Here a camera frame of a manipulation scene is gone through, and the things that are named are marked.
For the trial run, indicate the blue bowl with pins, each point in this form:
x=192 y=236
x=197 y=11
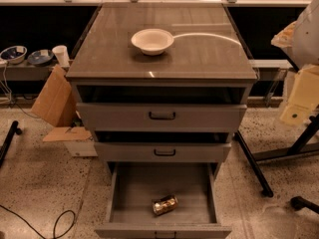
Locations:
x=14 y=55
x=40 y=58

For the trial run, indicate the white bowl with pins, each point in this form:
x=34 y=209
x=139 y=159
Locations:
x=152 y=42

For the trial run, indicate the black metal stand frame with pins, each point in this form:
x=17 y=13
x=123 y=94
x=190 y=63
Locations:
x=300 y=146

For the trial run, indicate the white paper cup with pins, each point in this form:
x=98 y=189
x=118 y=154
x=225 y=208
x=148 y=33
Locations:
x=61 y=53

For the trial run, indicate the black bar left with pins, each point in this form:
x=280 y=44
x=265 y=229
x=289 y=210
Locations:
x=14 y=129

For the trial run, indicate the grey drawer cabinet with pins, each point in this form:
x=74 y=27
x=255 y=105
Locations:
x=205 y=52

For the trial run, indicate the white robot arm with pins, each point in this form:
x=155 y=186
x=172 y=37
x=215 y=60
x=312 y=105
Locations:
x=300 y=42

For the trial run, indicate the grey top drawer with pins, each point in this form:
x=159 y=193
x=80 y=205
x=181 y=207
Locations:
x=133 y=108

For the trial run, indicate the grey drawer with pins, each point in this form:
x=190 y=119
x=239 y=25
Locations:
x=133 y=108
x=146 y=146
x=136 y=185

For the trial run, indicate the blue bowl far left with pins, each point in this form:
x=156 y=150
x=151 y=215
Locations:
x=14 y=55

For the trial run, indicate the grey middle drawer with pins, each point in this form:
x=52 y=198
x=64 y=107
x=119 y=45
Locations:
x=146 y=146

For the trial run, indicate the black wheel base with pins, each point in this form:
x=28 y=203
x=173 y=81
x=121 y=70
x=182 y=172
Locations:
x=299 y=203

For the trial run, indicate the grey bottom drawer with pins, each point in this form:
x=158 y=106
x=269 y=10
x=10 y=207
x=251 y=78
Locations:
x=136 y=185

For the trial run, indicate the brown cardboard box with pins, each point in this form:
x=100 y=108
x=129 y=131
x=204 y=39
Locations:
x=56 y=105

